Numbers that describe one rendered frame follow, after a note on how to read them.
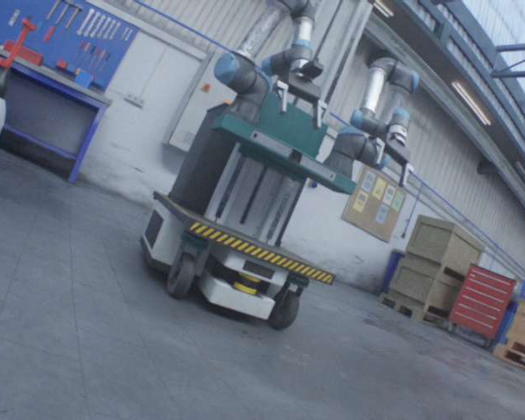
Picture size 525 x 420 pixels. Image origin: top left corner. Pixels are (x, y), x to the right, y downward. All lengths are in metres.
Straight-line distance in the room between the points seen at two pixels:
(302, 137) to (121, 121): 3.03
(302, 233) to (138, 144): 2.56
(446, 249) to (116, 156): 4.16
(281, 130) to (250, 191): 0.30
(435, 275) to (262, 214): 3.56
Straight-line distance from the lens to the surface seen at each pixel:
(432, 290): 5.16
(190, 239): 1.49
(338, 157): 1.77
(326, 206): 5.75
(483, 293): 5.21
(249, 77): 1.56
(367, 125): 1.63
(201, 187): 1.87
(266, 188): 1.85
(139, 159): 4.60
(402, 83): 1.89
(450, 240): 5.21
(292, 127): 1.80
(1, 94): 1.82
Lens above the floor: 0.40
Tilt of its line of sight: 2 degrees up
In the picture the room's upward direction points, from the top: 23 degrees clockwise
